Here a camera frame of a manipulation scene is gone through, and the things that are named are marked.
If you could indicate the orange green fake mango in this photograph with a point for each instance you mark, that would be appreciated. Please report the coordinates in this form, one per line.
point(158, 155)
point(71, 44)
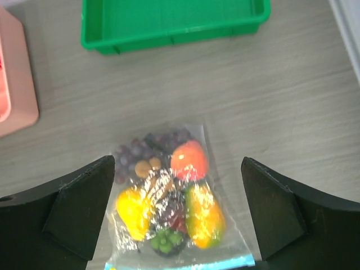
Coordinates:
point(205, 221)

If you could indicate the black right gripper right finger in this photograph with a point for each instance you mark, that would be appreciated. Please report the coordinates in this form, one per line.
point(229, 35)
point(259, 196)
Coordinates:
point(298, 226)

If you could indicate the clear zip top bag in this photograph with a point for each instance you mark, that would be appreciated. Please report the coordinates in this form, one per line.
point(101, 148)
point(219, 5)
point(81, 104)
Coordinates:
point(162, 187)

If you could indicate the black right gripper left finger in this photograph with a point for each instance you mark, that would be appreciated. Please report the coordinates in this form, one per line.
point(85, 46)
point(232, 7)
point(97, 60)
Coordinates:
point(56, 225)

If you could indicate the dark red fake plum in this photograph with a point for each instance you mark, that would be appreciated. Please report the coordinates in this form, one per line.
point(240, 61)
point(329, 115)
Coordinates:
point(174, 217)

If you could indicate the purple fake grape bunch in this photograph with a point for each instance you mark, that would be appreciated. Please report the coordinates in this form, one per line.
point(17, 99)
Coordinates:
point(152, 145)

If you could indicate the red orange fake peach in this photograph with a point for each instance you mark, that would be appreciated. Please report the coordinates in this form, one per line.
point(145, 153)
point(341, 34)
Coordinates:
point(189, 161)

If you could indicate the pink divided organizer box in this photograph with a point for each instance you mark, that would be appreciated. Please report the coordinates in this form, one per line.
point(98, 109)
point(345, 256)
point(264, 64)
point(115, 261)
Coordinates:
point(19, 107)

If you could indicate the yellow fake pear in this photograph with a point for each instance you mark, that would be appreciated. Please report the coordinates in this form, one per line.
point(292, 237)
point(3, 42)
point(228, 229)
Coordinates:
point(135, 209)

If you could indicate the green fake grape bunch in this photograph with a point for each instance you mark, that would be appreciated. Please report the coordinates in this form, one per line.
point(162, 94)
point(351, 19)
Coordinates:
point(168, 242)

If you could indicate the brown fake nuts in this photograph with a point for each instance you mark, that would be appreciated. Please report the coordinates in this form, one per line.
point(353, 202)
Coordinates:
point(144, 168)

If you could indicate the green plastic tray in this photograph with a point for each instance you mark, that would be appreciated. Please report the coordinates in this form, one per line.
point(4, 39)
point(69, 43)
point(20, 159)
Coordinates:
point(123, 26)

